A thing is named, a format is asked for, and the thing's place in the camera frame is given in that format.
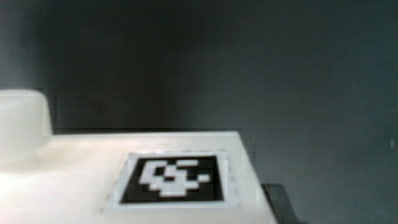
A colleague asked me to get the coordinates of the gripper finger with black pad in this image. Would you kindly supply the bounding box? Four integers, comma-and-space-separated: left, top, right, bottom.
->
262, 184, 310, 224

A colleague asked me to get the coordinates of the white drawer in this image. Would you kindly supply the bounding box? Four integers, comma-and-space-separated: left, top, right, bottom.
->
0, 90, 278, 224

